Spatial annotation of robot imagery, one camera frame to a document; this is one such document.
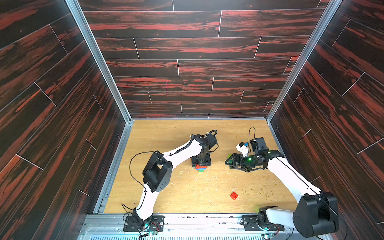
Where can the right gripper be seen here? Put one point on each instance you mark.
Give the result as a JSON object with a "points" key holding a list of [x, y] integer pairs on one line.
{"points": [[240, 160]]}

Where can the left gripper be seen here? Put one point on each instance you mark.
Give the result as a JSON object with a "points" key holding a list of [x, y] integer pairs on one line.
{"points": [[207, 162]]}

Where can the red small lego brick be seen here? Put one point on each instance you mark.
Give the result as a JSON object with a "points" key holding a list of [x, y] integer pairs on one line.
{"points": [[234, 196]]}

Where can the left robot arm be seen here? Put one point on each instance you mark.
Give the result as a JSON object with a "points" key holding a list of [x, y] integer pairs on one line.
{"points": [[157, 172]]}

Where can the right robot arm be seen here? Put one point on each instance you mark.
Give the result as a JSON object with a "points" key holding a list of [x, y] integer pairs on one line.
{"points": [[317, 211]]}

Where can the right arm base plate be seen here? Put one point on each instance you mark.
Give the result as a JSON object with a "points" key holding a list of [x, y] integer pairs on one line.
{"points": [[253, 223]]}

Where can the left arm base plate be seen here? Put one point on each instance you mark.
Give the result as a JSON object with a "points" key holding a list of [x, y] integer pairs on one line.
{"points": [[155, 223]]}

